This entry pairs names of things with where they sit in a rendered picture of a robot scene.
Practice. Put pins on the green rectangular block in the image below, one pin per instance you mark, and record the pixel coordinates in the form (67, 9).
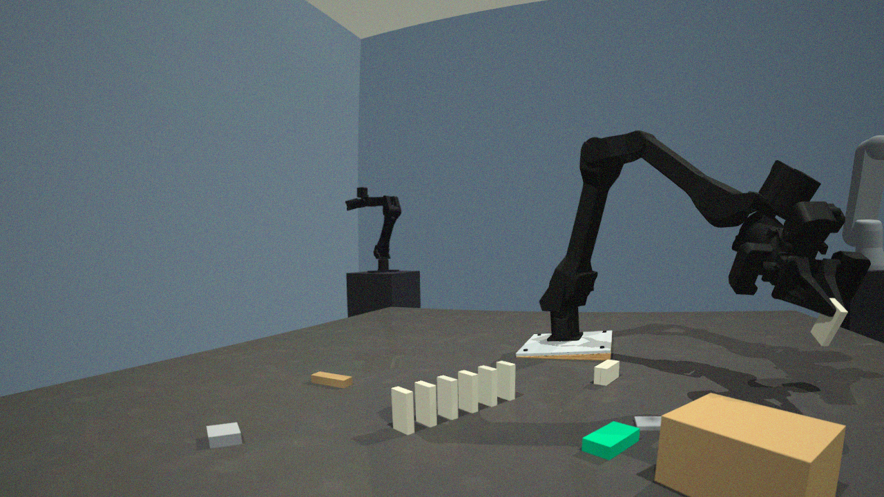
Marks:
(610, 440)

